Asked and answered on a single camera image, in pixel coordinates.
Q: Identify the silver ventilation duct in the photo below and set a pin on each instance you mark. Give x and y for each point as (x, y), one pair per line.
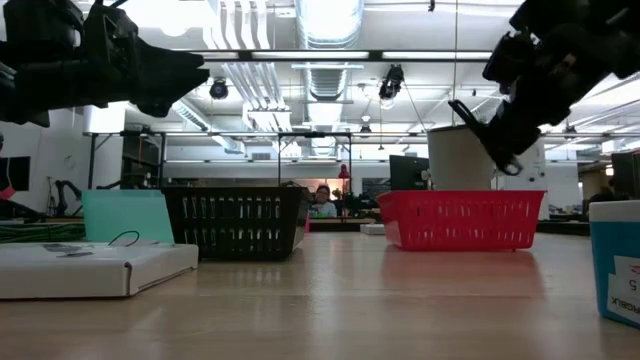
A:
(330, 25)

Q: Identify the person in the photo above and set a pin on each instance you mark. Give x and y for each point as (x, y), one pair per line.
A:
(324, 207)
(607, 195)

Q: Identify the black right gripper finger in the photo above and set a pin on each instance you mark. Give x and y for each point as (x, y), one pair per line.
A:
(520, 137)
(492, 142)

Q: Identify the black background workstation frame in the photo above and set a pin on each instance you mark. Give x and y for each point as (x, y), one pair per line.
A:
(315, 134)

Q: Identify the pale pitcher with black rim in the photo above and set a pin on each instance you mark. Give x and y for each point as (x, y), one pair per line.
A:
(457, 160)

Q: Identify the black slotted plastic basket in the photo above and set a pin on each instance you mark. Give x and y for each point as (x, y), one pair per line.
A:
(225, 250)

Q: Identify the translucent teal plastic bin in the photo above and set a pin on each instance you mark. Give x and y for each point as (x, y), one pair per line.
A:
(125, 215)

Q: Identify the white cabinet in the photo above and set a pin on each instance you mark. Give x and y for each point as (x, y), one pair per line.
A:
(532, 170)

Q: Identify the small red lamp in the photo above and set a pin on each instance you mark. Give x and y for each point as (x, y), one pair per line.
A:
(344, 172)

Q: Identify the black background robot arm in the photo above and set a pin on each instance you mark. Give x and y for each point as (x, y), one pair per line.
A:
(61, 190)

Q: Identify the round black ceiling fixture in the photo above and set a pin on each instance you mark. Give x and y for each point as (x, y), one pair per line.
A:
(219, 89)

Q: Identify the black overhead light bar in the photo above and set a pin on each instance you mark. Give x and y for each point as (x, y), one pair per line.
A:
(375, 55)

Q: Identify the black overhead camera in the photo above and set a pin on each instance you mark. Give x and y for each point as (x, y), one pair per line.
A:
(391, 80)

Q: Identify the black computer monitor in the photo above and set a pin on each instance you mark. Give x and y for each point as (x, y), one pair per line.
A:
(627, 175)
(407, 172)
(15, 172)

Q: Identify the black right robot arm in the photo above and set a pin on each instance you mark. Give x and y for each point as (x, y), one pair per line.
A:
(600, 30)

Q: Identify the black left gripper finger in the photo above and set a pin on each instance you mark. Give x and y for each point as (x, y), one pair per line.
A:
(170, 65)
(155, 97)

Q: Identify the dark shelf unit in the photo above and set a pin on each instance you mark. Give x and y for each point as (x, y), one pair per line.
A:
(142, 160)

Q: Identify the red slotted plastic basket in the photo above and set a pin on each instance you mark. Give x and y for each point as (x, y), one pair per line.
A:
(450, 197)

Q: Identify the black metal table frame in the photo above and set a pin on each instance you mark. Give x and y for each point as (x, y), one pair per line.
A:
(340, 225)

